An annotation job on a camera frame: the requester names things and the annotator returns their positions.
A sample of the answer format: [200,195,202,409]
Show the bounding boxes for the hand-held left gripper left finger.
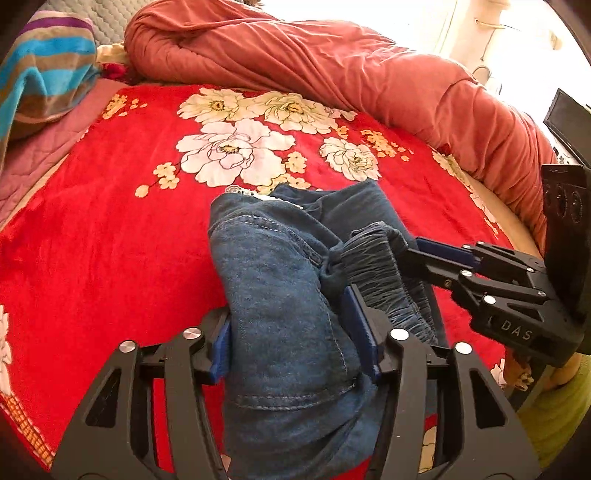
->
[51,309,232,480]

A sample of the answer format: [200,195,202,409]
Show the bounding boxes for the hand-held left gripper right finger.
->
[339,284,541,480]

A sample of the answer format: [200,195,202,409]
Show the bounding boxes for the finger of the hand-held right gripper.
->
[416,237,548,289]
[402,249,550,324]

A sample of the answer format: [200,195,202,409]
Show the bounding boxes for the blue denim pants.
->
[208,180,451,480]

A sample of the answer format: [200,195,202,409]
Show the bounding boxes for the beige bed sheet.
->
[462,171,544,257]

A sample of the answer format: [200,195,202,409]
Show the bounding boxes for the black monitor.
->
[544,89,591,168]

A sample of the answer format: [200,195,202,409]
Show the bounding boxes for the red floral blanket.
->
[0,83,532,472]

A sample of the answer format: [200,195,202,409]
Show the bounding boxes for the coral pink duvet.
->
[124,0,559,254]

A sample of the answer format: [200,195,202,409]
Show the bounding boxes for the pink quilted sheet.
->
[0,78,126,227]

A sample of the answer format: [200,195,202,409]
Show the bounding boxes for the cream and red cloth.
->
[96,43,136,82]

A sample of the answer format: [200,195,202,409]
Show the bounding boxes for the striped blue brown towel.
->
[0,10,100,139]

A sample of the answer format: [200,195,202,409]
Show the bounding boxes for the grey quilted cushion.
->
[44,0,153,47]

